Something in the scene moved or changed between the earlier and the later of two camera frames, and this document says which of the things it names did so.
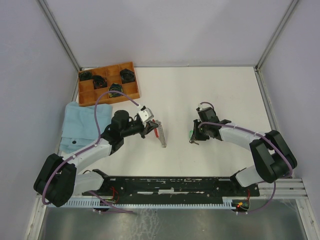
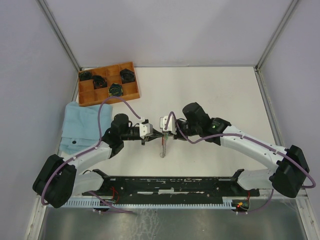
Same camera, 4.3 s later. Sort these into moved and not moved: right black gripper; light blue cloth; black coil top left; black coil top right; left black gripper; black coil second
Moved: left black gripper; right black gripper
Not moved: black coil second; light blue cloth; black coil top left; black coil top right
